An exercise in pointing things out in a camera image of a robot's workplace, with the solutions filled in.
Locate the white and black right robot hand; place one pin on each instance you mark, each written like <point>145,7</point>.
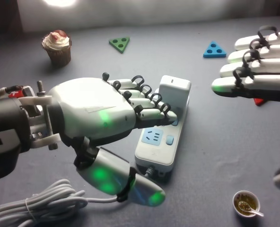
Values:
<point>267,80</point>

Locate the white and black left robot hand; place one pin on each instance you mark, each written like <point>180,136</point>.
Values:
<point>88,111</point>

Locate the white power strip blue sockets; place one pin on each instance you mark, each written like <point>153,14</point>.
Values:
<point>154,153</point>

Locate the red block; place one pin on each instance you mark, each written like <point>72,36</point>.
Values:
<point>259,101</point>

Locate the blue triangle block with holes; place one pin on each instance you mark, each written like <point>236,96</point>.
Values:
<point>214,55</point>

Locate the toy cupcake white frosting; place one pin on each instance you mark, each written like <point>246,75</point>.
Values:
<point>57,49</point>

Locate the grey table cloth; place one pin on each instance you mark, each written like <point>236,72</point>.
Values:
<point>225,142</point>

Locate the green triangle block with holes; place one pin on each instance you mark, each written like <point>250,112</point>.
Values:
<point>119,42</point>

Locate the white plug-in power adapter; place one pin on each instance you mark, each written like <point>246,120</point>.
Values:
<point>175,92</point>

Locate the dark curtain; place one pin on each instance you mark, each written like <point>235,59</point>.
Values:
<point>2,16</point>

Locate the small white toy spoon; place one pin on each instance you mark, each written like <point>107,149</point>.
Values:
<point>257,213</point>

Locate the small white toy soup bowl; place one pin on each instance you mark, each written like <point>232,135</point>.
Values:
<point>244,214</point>

